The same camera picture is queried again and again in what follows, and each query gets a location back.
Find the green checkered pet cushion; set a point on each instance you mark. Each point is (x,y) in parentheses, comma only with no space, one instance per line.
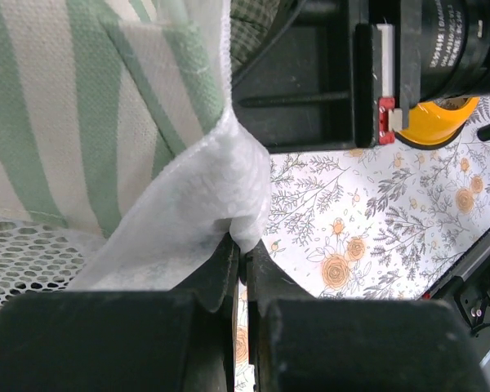
(250,22)

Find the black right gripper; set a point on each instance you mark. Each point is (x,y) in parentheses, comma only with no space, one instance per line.
(337,75)

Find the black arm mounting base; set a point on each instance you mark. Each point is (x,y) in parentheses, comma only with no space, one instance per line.
(466,286)

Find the yellow double pet bowl holder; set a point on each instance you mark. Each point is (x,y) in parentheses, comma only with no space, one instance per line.
(436,124)

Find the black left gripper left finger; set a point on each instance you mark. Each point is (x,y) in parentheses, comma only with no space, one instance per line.
(176,340)

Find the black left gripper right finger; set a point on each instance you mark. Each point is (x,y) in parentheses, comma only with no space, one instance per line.
(300,343)

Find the floral table mat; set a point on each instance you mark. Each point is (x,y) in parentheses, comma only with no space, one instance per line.
(379,223)

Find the green striped pet tent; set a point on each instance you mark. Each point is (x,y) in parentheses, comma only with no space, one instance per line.
(122,163)

